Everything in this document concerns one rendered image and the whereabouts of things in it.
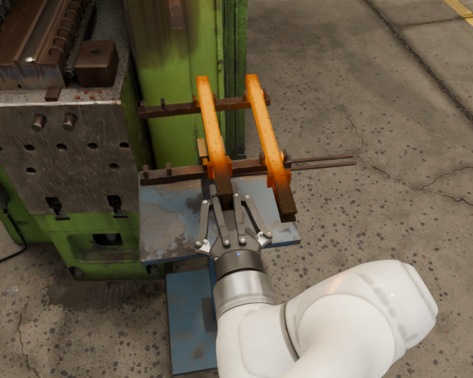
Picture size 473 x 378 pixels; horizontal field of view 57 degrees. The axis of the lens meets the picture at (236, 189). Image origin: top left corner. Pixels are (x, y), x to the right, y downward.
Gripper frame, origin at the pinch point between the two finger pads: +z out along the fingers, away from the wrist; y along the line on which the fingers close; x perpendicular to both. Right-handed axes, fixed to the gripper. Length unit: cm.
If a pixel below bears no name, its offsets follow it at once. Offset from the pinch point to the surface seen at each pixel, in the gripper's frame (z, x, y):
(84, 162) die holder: 41, -29, -35
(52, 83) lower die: 46, -6, -37
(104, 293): 39, -99, -44
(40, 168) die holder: 42, -31, -48
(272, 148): 11.3, -3.1, 12.0
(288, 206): -4.6, -3.0, 11.5
